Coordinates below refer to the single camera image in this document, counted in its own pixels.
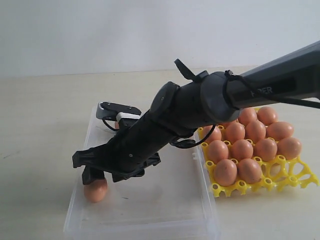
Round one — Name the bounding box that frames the black cable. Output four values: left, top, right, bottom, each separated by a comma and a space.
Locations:
172, 58, 320, 150

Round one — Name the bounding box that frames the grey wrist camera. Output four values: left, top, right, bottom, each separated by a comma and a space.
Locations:
95, 101, 142, 122

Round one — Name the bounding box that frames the clear plastic container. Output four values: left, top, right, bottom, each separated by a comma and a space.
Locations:
62, 104, 222, 240

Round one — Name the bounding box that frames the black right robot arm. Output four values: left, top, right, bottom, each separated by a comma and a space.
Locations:
72, 42, 320, 185

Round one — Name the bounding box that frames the brown egg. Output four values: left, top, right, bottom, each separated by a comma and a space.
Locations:
237, 158, 262, 184
238, 107, 257, 126
202, 125, 222, 144
225, 122, 246, 144
245, 120, 266, 144
277, 137, 302, 160
253, 138, 278, 162
230, 139, 254, 161
207, 140, 229, 164
83, 179, 108, 204
266, 121, 294, 142
257, 106, 278, 126
114, 121, 120, 129
213, 159, 238, 187

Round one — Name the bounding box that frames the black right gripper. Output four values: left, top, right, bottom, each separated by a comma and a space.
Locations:
72, 111, 175, 185

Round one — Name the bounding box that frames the yellow plastic egg tray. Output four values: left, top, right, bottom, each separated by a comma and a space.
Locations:
197, 118, 319, 197

